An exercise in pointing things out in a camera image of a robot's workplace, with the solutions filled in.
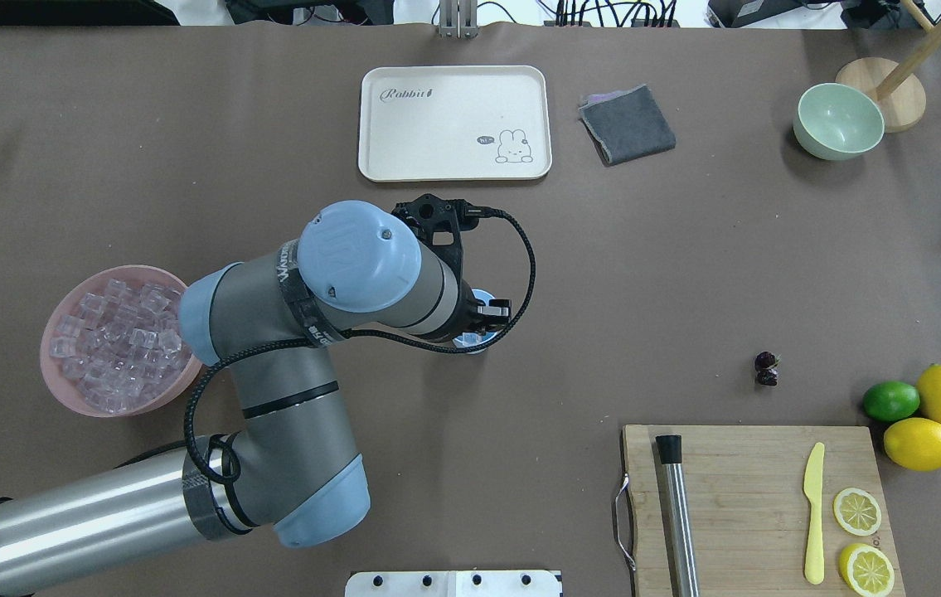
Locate bamboo cutting board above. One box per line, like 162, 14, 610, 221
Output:
622, 425, 899, 596

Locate grey folded cloth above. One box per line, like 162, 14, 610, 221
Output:
579, 84, 677, 166

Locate mint green bowl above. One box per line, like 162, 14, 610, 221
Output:
793, 83, 885, 160

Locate lemon half lower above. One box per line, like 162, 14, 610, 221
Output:
838, 543, 897, 596

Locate aluminium frame post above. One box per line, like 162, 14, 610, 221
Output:
437, 0, 480, 39

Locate cream rabbit serving tray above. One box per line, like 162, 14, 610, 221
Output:
357, 65, 552, 182

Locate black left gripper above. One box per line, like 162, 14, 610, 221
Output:
391, 193, 512, 342

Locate dark cherries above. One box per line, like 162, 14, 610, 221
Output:
754, 351, 781, 388

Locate steel muddler black tip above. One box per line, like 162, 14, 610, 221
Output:
655, 434, 701, 596

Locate yellow plastic knife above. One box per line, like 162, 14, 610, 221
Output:
803, 442, 826, 585

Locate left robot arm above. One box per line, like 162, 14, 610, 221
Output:
0, 194, 521, 596

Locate lemon half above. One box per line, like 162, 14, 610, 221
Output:
832, 487, 883, 537
838, 543, 897, 596

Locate pink bowl of ice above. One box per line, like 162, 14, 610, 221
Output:
41, 265, 201, 417

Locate wooden glass drying stand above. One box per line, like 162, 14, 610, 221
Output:
835, 1, 941, 133

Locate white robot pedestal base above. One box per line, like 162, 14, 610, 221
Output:
344, 570, 564, 596

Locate lemon half upper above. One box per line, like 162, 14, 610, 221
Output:
832, 487, 883, 537

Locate whole lemon near board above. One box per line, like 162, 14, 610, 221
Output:
883, 417, 941, 472

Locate green lime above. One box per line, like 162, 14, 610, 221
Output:
861, 381, 921, 423

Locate light blue plastic cup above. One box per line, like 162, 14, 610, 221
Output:
452, 289, 497, 348

